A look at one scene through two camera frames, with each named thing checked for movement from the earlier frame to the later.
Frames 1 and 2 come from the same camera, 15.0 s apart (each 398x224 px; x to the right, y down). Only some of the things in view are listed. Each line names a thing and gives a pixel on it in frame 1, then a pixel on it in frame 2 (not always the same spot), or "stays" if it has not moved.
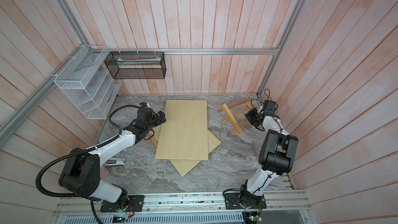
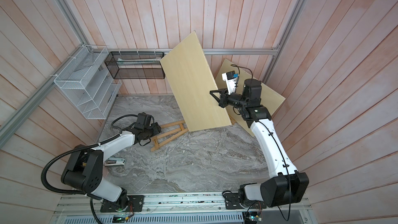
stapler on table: x=114 y=161 stays
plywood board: x=184 y=135 -> x=269 y=97
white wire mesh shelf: x=87 y=82 stays
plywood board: x=183 y=166 -> x=190 y=79
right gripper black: x=249 y=115 -> x=225 y=98
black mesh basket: x=136 y=65 stays
